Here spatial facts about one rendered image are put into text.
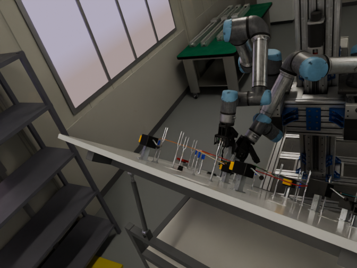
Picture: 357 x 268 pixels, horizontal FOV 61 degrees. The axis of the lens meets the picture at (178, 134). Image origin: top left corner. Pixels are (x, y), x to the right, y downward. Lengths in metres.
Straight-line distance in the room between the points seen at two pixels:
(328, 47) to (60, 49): 2.17
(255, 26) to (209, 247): 1.15
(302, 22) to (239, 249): 1.38
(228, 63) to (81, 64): 2.01
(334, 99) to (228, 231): 1.05
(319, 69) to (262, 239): 0.88
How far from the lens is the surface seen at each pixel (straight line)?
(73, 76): 3.09
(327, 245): 0.80
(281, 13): 7.19
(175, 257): 1.44
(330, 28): 2.13
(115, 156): 0.98
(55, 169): 2.36
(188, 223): 1.79
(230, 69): 4.30
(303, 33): 2.15
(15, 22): 2.83
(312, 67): 1.61
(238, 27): 1.69
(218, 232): 1.71
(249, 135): 1.66
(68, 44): 3.09
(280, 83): 1.76
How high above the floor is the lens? 2.14
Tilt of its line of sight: 32 degrees down
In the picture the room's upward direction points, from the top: 17 degrees counter-clockwise
